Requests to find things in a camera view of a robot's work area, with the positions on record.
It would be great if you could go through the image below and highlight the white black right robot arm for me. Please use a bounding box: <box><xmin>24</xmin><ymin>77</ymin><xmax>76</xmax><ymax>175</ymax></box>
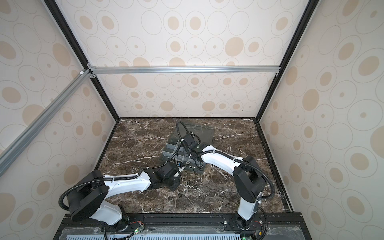
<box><xmin>179</xmin><ymin>133</ymin><xmax>275</xmax><ymax>223</ymax></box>

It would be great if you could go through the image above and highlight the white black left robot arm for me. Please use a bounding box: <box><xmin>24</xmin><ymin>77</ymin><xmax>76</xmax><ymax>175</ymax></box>
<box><xmin>59</xmin><ymin>162</ymin><xmax>183</xmax><ymax>231</ymax></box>

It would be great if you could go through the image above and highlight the pile of screws and nuts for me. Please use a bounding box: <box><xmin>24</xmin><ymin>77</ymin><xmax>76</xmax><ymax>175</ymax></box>
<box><xmin>171</xmin><ymin>179</ymin><xmax>203</xmax><ymax>200</ymax></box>

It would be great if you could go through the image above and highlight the clear plastic organizer box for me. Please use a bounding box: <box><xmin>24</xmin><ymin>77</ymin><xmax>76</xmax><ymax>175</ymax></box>
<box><xmin>160</xmin><ymin>121</ymin><xmax>215</xmax><ymax>174</ymax></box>

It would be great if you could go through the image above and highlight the aluminium crossbar back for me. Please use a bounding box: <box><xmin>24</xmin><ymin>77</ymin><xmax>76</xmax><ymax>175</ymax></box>
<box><xmin>91</xmin><ymin>66</ymin><xmax>280</xmax><ymax>74</ymax></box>

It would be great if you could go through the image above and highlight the aluminium crossbar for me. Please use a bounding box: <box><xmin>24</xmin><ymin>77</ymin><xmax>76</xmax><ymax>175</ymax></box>
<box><xmin>91</xmin><ymin>66</ymin><xmax>280</xmax><ymax>74</ymax></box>
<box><xmin>1</xmin><ymin>70</ymin><xmax>91</xmax><ymax>175</ymax></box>

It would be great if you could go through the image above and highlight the aluminium crossbar left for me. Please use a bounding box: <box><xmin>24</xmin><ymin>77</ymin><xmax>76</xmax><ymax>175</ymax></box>
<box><xmin>1</xmin><ymin>70</ymin><xmax>91</xmax><ymax>175</ymax></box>

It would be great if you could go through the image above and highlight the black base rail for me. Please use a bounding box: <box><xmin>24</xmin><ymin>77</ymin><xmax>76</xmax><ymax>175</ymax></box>
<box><xmin>54</xmin><ymin>213</ymin><xmax>311</xmax><ymax>240</ymax></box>

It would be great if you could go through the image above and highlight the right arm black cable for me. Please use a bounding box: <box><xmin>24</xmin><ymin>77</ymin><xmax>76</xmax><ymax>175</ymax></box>
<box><xmin>175</xmin><ymin>120</ymin><xmax>276</xmax><ymax>240</ymax></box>

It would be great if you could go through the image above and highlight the black corner frame post right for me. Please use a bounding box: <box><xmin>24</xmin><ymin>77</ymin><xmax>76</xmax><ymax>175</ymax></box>
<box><xmin>255</xmin><ymin>0</ymin><xmax>319</xmax><ymax>123</ymax></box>

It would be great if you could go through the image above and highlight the black corner frame post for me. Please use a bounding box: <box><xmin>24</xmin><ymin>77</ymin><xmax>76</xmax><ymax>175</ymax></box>
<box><xmin>255</xmin><ymin>0</ymin><xmax>319</xmax><ymax>123</ymax></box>
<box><xmin>44</xmin><ymin>0</ymin><xmax>120</xmax><ymax>122</ymax></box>

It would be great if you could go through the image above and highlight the black corner frame post left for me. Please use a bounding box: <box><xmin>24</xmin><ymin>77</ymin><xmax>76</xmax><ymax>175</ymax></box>
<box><xmin>44</xmin><ymin>0</ymin><xmax>120</xmax><ymax>122</ymax></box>

